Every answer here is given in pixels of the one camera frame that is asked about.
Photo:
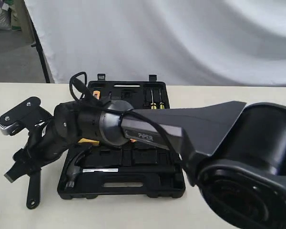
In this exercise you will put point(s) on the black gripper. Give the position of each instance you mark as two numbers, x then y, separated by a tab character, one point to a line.
45	145

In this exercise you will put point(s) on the black handled adjustable wrench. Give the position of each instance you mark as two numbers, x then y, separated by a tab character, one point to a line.
34	190

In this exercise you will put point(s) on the black grip claw hammer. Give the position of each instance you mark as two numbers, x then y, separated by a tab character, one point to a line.
75	168

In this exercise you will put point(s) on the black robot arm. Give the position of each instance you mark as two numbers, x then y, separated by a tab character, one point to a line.
235	153

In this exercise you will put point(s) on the black plastic tool case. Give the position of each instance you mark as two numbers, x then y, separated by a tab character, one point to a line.
92	185

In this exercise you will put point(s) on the yellow tape measure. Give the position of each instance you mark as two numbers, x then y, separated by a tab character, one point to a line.
88	141

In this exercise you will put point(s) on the black backdrop stand pole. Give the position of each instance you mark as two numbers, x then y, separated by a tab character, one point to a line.
30	35

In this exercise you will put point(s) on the yellow utility knife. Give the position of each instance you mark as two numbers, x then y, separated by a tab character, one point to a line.
96	94

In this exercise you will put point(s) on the large yellow black screwdriver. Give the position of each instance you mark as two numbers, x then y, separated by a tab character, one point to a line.
153	104

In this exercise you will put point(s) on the small yellow black screwdriver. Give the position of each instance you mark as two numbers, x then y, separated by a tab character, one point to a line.
161	104

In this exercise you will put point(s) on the white backdrop cloth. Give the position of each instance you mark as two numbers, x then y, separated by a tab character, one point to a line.
184	42

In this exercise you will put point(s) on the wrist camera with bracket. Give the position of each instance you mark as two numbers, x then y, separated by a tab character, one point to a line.
26	114

